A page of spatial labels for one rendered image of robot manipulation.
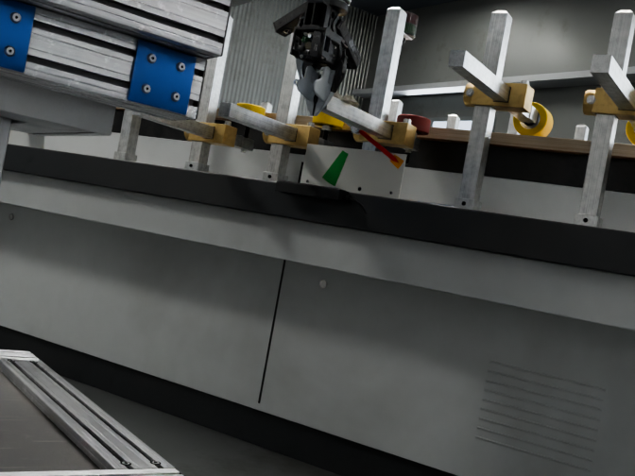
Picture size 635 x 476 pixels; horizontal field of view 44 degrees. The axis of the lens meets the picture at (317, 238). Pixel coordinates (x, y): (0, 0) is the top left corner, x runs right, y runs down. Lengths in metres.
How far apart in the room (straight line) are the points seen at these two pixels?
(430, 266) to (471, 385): 0.33
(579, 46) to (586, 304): 6.52
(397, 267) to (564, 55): 6.49
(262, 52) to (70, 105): 8.27
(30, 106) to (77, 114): 0.07
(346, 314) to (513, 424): 0.49
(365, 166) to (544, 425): 0.70
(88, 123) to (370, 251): 0.80
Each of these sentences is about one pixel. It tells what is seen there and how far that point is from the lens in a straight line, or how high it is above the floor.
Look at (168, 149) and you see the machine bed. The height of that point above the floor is 0.77.
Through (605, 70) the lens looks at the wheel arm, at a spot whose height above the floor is 0.93.
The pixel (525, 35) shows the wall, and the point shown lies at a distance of 8.54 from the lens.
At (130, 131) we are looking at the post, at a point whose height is 0.78.
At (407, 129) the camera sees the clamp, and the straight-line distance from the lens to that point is 1.77.
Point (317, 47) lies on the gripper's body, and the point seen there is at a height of 0.93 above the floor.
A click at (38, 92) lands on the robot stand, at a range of 1.20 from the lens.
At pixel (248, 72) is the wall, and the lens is 9.33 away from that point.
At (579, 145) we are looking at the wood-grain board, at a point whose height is 0.89.
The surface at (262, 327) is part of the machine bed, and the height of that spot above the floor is 0.32.
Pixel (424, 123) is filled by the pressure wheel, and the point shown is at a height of 0.89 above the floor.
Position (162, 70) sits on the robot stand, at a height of 0.78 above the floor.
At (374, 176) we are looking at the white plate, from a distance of 1.78.
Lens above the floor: 0.58
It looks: level
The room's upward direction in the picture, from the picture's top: 10 degrees clockwise
